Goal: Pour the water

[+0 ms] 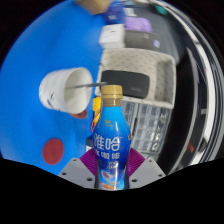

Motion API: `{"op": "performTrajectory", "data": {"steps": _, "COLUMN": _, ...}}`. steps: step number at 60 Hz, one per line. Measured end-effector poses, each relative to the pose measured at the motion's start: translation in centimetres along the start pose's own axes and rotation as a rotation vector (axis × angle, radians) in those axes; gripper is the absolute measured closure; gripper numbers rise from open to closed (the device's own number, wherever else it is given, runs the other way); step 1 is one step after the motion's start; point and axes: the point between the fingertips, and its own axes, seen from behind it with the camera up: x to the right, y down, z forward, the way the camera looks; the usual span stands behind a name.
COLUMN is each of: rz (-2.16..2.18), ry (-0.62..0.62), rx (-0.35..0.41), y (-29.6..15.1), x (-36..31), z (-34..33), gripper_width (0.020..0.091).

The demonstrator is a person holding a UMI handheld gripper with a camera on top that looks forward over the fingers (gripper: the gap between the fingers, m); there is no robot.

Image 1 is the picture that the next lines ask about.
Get blue drink bottle gold cap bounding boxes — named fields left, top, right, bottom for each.
left=90, top=84, right=132, bottom=191

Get dark wall shelf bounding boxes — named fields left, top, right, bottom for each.
left=174, top=46, right=206, bottom=168

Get teal wall bin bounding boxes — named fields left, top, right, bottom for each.
left=153, top=3, right=169, bottom=16

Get blue carton box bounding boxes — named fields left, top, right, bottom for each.
left=103, top=1, right=127, bottom=24

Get black rounded speaker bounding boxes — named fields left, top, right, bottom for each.
left=100, top=69, right=150, bottom=100

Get metal spoon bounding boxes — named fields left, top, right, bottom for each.
left=64, top=80, right=108, bottom=90

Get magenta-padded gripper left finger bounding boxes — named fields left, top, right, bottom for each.
left=58, top=148, right=100, bottom=189

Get white carton box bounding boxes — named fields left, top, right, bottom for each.
left=98, top=23, right=127, bottom=49

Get grey small-parts drawer cabinet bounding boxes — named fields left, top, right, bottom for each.
left=141, top=104, right=173, bottom=155
left=120, top=99, right=148, bottom=148

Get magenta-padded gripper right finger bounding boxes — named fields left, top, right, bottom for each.
left=126, top=147, right=167, bottom=189

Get yellow multimeter red leads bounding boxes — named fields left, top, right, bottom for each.
left=90, top=95, right=103, bottom=133

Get white mug brown handle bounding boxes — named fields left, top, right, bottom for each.
left=38, top=67, right=95, bottom=120

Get dark grey upright carton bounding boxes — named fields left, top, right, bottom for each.
left=124, top=30, right=163, bottom=53

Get flat round red coaster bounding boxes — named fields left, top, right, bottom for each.
left=42, top=137, right=65, bottom=166

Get white perforated tray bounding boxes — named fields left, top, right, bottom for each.
left=94, top=47, right=177, bottom=109

